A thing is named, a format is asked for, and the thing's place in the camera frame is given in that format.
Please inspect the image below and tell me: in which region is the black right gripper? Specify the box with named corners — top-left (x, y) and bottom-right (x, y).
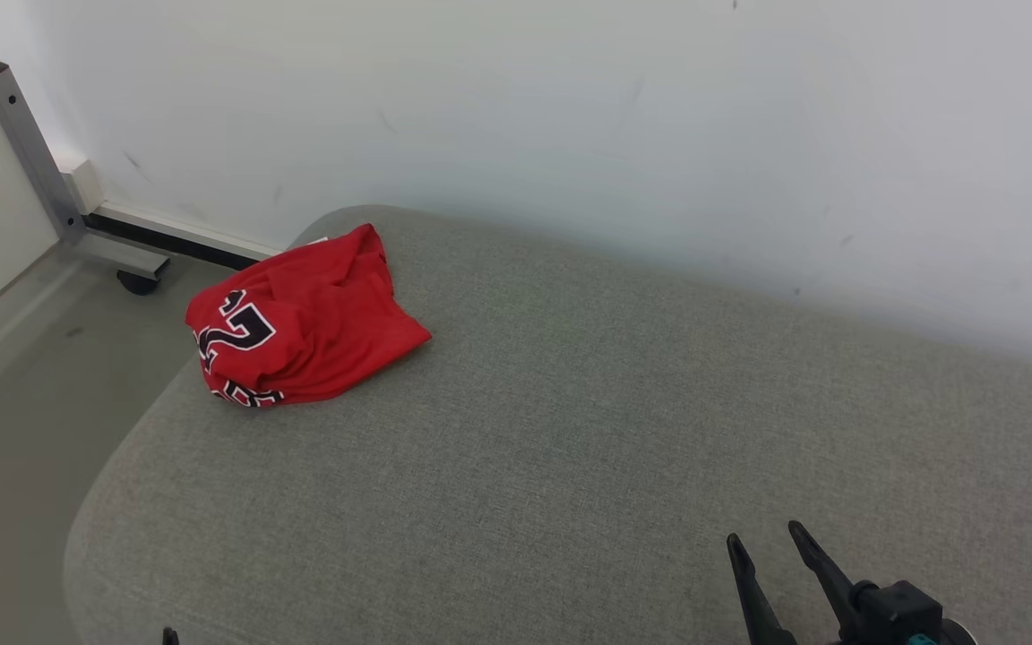
top-left (726, 520), bottom-right (979, 645)

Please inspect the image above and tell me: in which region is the red basketball jersey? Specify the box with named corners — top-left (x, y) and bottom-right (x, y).
top-left (185, 223), bottom-right (433, 409)

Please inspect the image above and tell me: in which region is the white corner block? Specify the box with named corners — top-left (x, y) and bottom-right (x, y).
top-left (57, 159), bottom-right (107, 216)

